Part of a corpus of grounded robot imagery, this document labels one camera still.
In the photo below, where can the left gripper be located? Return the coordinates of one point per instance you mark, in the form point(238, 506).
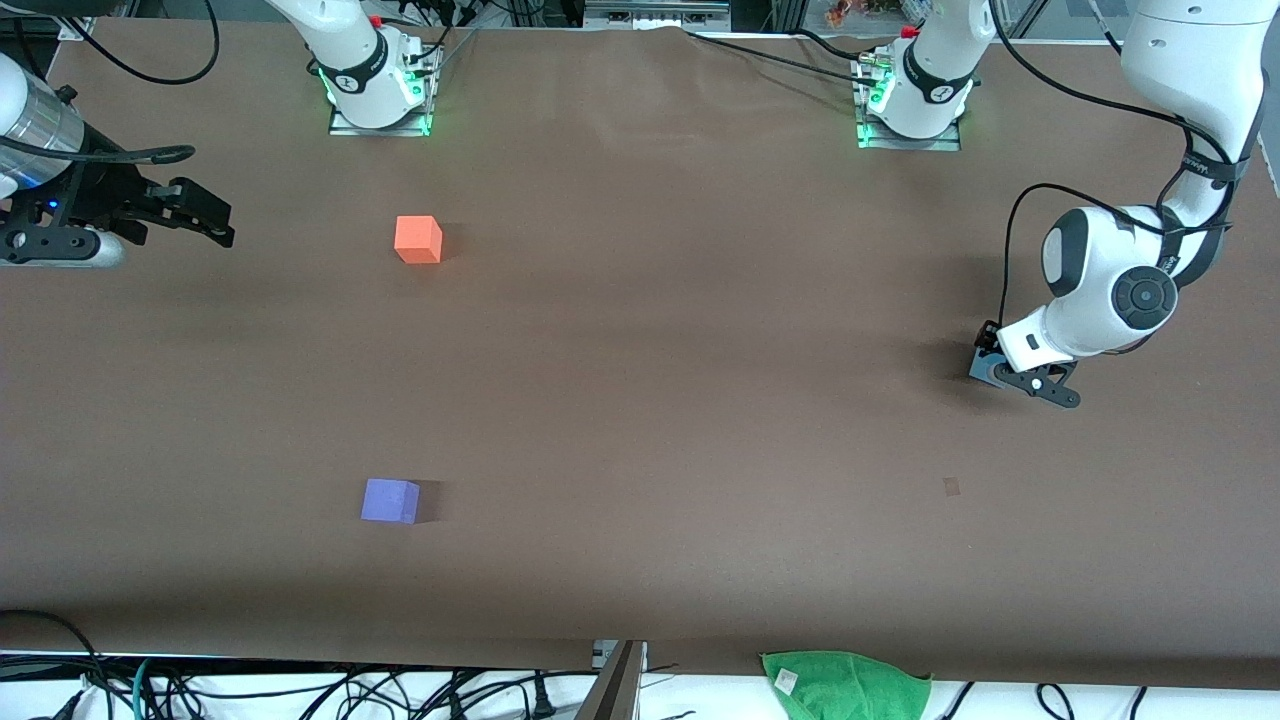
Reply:
point(986, 343)

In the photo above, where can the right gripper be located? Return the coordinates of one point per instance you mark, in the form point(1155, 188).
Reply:
point(100, 189)

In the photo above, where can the light blue cube block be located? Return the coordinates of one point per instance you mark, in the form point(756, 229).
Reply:
point(982, 368)

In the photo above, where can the orange cube block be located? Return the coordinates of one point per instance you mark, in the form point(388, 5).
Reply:
point(417, 240)

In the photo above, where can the purple cube block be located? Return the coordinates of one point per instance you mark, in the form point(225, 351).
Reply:
point(390, 501)

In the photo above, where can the brown table cover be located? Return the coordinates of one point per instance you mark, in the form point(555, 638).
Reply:
point(700, 400)

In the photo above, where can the green cloth with label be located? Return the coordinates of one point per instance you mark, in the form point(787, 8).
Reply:
point(850, 690)

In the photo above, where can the orange toy clutter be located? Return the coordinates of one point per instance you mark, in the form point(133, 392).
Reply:
point(860, 10)

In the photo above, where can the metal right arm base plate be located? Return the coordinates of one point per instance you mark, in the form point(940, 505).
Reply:
point(345, 128)

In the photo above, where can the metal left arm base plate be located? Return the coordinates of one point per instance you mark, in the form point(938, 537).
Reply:
point(945, 143)

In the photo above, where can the aluminium corner bracket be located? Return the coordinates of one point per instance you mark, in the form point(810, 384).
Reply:
point(77, 28)

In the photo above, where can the grey metal frame rail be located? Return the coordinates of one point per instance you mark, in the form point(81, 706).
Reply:
point(655, 14)

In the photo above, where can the aluminium post with bracket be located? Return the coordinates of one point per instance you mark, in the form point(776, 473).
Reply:
point(615, 690)

